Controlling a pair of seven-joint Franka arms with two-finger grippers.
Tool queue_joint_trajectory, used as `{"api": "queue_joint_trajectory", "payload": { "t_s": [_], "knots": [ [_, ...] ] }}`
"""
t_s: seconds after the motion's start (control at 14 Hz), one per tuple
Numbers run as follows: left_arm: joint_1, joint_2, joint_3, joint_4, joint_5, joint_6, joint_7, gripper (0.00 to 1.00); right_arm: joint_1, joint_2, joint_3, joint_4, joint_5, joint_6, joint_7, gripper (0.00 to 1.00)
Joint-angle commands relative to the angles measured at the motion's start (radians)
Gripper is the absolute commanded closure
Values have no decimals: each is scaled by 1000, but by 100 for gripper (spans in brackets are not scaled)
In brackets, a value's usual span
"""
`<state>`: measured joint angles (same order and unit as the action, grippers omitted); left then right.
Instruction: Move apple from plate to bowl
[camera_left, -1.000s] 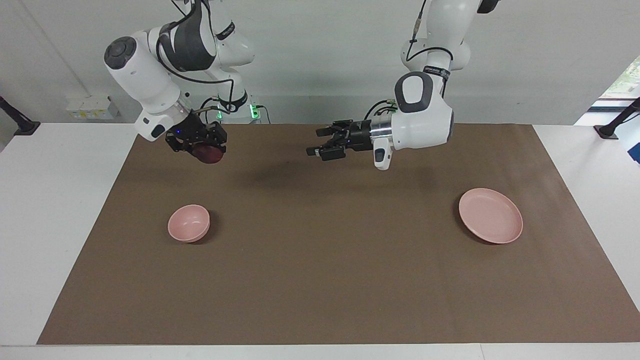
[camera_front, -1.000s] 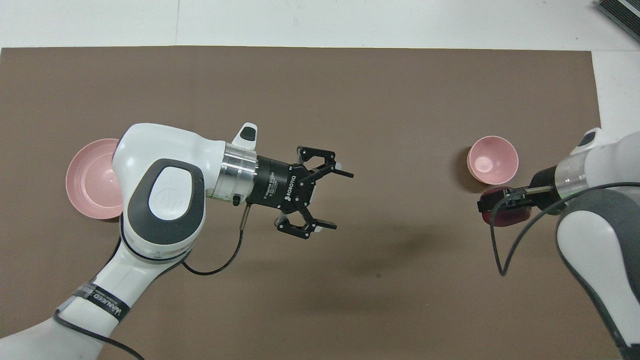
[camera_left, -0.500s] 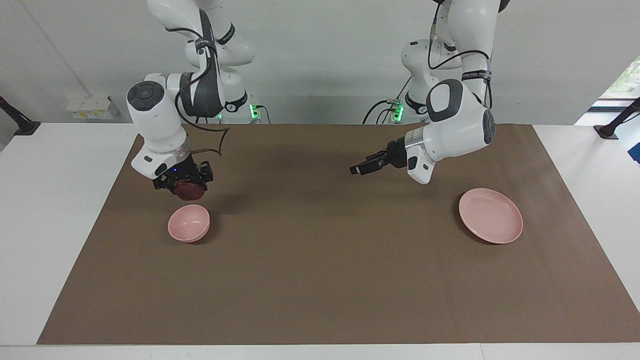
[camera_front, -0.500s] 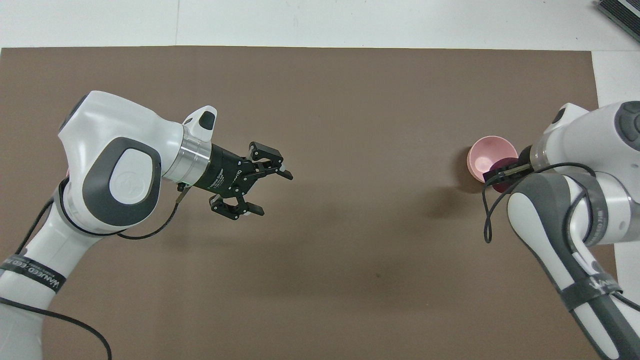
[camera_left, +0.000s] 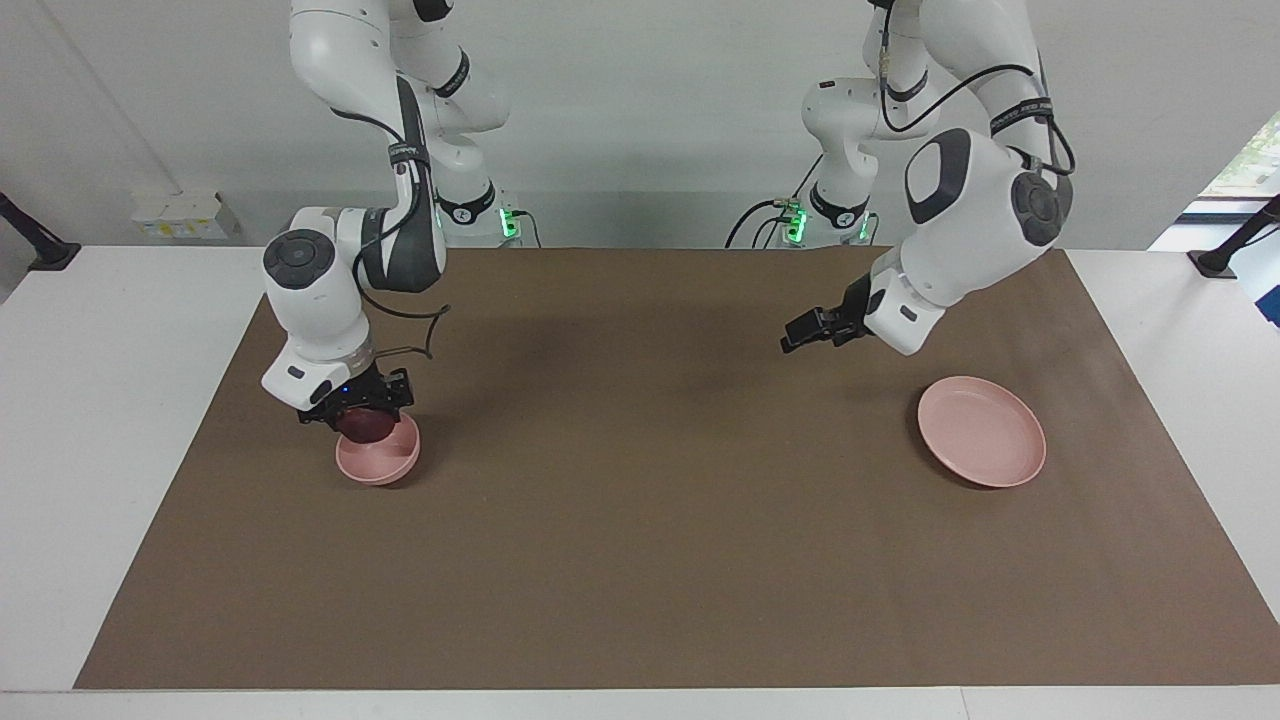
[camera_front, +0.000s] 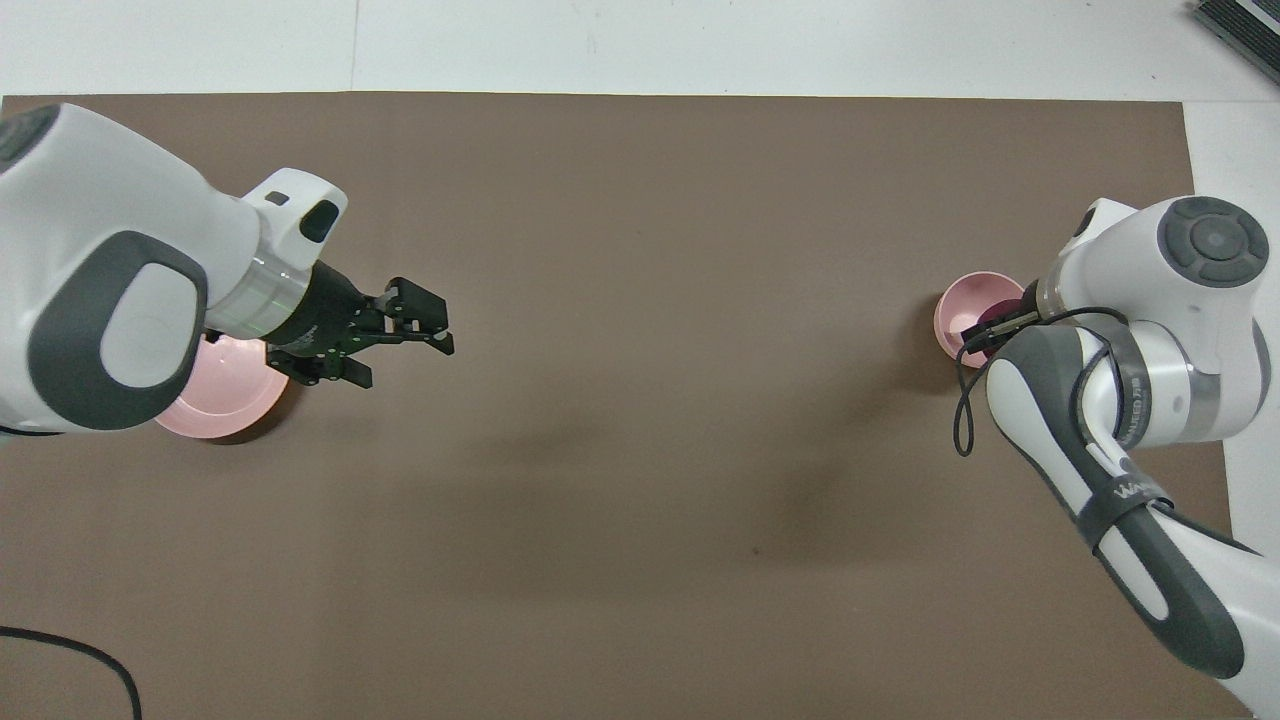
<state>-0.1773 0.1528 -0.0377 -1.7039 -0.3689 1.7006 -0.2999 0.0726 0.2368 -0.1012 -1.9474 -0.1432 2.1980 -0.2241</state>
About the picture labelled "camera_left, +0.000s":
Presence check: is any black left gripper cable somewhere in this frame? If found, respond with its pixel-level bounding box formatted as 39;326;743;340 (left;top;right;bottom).
878;0;1077;177

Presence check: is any pink plate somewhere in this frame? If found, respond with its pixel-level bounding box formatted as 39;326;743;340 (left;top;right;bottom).
918;376;1047;489

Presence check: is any red apple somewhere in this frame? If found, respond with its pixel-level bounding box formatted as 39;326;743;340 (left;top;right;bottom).
335;407;397;443

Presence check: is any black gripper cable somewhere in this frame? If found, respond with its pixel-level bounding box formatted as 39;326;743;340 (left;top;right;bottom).
878;0;1077;177
330;105;451;361

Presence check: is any white wall socket box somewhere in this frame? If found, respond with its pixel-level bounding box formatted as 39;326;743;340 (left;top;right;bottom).
130;190;242;241

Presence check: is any pink bowl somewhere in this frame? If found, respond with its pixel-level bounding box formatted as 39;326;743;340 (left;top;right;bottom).
335;410;422;487

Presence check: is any black stand foot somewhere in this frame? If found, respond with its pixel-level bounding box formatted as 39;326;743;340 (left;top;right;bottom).
1187;195;1280;279
0;192;82;272

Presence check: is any brown table mat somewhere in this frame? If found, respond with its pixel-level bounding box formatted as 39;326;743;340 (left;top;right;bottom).
75;247;1280;691

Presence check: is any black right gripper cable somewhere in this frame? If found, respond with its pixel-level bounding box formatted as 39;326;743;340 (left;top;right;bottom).
330;105;451;361

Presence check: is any window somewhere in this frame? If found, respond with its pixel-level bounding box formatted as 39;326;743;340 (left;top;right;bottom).
1195;108;1280;216

